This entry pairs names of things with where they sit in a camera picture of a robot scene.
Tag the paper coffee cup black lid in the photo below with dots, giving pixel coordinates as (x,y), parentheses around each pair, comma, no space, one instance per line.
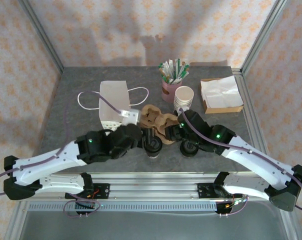
(154,147)

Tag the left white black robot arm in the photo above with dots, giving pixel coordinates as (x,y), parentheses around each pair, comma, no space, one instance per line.
(41,162)

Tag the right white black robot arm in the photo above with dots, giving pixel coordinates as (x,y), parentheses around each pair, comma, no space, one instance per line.
(261,162)

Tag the black cup lid stack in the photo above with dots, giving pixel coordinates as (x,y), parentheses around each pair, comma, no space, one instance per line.
(189,151)

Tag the white paper cup stack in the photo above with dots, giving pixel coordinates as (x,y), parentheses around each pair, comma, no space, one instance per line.
(184,96)

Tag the pink sachet holder cup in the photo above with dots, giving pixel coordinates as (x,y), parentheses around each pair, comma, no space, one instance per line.
(169,93)

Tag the white napkin stack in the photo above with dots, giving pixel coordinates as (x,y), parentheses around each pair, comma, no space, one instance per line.
(231,105)

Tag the brown tipped white sachet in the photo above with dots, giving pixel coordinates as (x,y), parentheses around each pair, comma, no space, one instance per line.
(183,70)

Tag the green tipped white sachet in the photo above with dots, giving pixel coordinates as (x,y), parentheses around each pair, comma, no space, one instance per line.
(177,68)

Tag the plain white sachet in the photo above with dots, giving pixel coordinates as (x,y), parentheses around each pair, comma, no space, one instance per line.
(171,68)

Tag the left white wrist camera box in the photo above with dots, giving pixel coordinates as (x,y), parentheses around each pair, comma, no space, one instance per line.
(131,116)

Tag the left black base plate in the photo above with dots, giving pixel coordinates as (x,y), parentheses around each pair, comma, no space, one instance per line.
(103,191)

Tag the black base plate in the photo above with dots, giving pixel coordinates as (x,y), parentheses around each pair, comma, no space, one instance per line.
(203,191)
(103,191)

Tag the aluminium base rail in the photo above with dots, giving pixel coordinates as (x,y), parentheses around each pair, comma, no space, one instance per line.
(153,190)

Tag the aluminium table side rail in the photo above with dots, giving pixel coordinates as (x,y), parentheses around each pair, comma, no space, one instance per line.
(252,117)

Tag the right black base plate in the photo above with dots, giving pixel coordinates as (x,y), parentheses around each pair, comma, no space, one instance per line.
(203,191)

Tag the aluminium frame post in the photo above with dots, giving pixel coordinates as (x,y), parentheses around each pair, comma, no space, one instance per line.
(264,32)
(41,32)

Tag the aluminium frame leg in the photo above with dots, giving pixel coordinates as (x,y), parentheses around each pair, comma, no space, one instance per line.
(14,225)
(289,225)

